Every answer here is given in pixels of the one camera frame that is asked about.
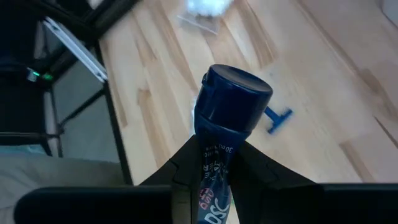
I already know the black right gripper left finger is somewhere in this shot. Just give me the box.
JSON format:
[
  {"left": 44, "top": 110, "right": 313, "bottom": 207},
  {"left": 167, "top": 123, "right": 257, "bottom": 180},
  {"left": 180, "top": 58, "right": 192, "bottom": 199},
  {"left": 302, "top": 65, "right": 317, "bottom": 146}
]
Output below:
[{"left": 14, "top": 135, "right": 203, "bottom": 224}]

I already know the white-edged flat panel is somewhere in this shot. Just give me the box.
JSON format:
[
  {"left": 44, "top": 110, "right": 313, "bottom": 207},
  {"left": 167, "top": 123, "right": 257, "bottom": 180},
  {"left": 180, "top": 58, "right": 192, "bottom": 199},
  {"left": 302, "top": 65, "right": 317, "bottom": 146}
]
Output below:
[{"left": 42, "top": 17, "right": 109, "bottom": 83}]

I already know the black equipment stand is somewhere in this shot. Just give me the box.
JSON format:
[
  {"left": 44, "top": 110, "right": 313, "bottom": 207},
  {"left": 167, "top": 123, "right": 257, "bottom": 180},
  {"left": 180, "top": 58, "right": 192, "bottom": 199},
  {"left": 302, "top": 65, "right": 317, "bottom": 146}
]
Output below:
[{"left": 0, "top": 0, "right": 106, "bottom": 156}]

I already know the blue disposable razor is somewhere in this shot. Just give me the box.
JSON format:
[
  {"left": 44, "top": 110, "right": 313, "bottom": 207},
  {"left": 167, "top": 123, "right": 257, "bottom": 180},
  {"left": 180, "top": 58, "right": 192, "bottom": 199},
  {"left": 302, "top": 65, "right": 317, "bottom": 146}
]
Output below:
[{"left": 263, "top": 105, "right": 294, "bottom": 135}]

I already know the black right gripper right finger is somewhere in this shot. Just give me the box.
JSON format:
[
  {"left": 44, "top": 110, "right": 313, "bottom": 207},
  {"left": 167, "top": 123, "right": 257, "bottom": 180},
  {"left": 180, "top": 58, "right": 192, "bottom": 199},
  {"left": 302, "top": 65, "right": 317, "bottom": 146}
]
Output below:
[{"left": 229, "top": 141, "right": 398, "bottom": 224}]

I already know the black travel tube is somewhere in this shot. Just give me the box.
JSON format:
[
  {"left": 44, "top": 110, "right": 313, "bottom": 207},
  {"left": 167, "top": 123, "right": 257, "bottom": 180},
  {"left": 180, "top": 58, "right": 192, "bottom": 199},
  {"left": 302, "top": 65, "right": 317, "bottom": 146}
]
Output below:
[{"left": 193, "top": 63, "right": 274, "bottom": 224}]

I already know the black aluminium table frame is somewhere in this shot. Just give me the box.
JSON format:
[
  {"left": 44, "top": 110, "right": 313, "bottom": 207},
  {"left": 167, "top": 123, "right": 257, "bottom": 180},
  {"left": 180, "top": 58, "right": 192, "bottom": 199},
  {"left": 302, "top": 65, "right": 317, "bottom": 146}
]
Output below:
[{"left": 90, "top": 0, "right": 141, "bottom": 186}]

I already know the clear bag of cotton balls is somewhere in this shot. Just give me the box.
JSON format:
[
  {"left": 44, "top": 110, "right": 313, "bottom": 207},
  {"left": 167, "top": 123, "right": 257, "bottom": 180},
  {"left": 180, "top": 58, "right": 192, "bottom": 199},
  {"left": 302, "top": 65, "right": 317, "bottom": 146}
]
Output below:
[{"left": 177, "top": 0, "right": 236, "bottom": 35}]

